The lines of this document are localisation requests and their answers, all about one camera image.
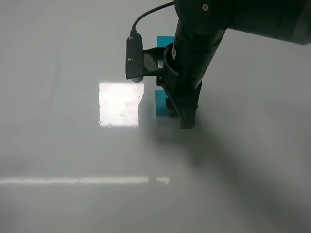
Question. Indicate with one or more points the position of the blue template cube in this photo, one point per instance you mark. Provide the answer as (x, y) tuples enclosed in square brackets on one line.
[(163, 41)]

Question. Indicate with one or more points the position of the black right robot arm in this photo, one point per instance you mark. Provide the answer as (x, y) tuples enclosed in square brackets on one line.
[(200, 30)]

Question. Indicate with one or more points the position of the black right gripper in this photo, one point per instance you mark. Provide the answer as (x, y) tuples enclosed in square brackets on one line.
[(185, 62)]

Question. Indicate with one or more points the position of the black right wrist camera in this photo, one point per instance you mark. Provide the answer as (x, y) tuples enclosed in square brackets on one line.
[(142, 63)]

